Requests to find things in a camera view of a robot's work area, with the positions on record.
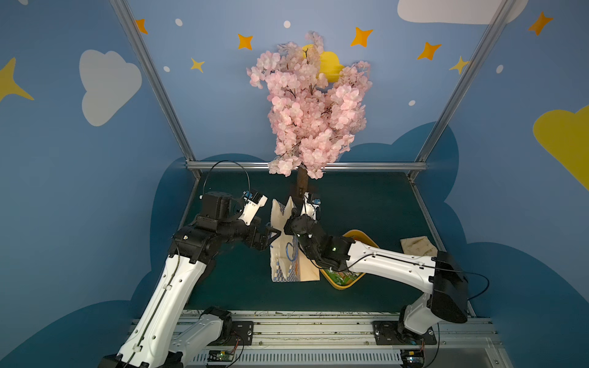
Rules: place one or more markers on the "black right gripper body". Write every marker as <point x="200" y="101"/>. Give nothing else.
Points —
<point x="297" y="221"/>

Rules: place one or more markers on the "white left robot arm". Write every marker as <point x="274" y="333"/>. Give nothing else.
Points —
<point x="223" y="219"/>

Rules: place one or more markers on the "right green circuit board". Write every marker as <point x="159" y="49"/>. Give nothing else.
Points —
<point x="412" y="359"/>

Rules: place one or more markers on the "yellow plastic tray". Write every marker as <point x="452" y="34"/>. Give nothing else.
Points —
<point x="359" y="236"/>

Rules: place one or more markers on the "left green circuit board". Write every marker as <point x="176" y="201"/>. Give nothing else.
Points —
<point x="220" y="356"/>

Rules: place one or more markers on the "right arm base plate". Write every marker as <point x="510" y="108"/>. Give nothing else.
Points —
<point x="387" y="333"/>

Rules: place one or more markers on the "green circuit board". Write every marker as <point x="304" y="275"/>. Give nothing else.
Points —
<point x="220" y="356"/>
<point x="412" y="359"/>

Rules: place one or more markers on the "green yellow soup packet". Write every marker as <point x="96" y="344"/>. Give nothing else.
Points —
<point x="343" y="278"/>

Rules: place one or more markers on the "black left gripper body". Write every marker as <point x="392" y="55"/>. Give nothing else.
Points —
<point x="261" y="237"/>

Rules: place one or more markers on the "blue checkered paper bag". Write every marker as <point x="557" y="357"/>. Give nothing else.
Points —
<point x="287" y="261"/>

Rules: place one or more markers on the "pink cherry blossom tree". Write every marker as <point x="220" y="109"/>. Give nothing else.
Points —
<point x="317" y="107"/>

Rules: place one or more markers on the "beige cloth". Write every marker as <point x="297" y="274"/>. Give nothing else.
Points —
<point x="419" y="246"/>

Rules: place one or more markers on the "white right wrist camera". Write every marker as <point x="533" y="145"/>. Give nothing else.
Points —
<point x="312" y="206"/>

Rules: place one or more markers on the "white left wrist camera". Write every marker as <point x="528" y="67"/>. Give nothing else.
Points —
<point x="253" y="201"/>

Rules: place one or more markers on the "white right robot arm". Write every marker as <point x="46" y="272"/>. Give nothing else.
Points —
<point x="446" y="288"/>

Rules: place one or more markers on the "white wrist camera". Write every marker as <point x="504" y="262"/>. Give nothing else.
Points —
<point x="312" y="206"/>
<point x="253" y="201"/>

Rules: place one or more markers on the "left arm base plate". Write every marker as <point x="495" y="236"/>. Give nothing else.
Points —
<point x="241" y="331"/>

